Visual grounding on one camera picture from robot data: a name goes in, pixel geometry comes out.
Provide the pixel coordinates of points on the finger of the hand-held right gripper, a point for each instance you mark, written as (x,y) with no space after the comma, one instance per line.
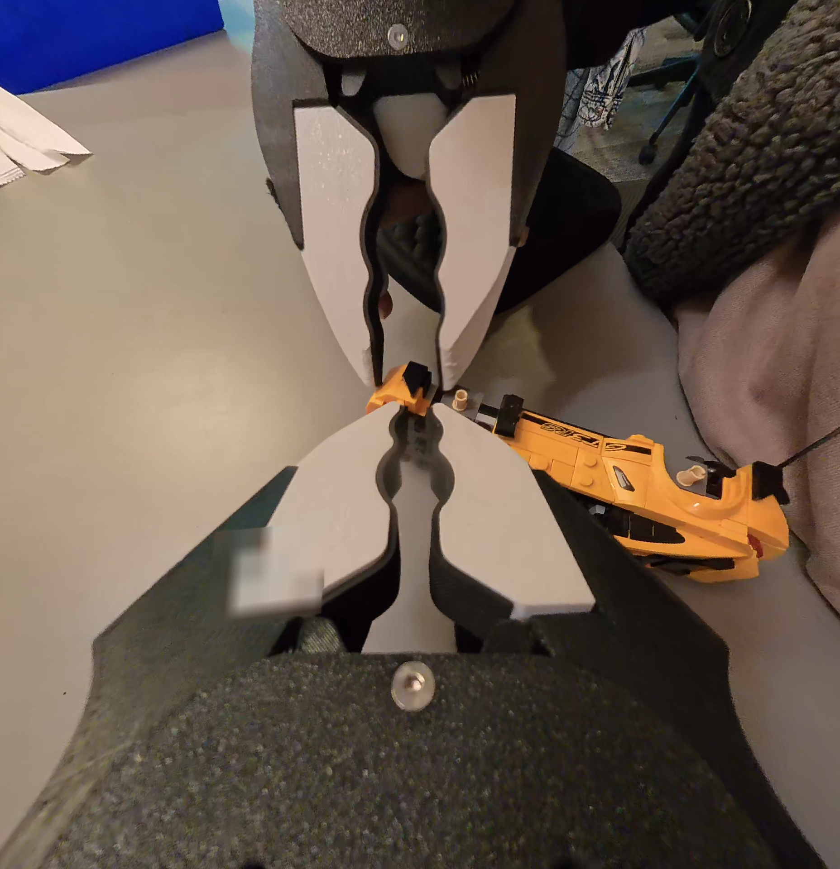
(332,190)
(481,204)

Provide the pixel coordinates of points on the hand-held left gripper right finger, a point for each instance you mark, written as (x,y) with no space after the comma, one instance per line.
(515,537)

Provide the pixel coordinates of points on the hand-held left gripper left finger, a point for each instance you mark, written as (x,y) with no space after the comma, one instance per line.
(345,496)

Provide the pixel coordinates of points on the orange lego car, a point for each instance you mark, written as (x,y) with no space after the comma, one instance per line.
(637,482)

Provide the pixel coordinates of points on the large blue storage bin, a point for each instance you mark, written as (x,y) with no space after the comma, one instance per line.
(94,34)

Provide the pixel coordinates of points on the patterned fabric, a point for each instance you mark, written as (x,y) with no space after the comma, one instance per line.
(603,82)

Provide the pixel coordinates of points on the grey fleece jacket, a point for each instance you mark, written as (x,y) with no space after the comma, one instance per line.
(760,150)

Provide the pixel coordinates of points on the pink shirt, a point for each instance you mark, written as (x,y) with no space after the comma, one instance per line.
(787,408)

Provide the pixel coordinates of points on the pile of empty paper bags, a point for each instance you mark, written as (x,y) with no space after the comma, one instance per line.
(26,136)

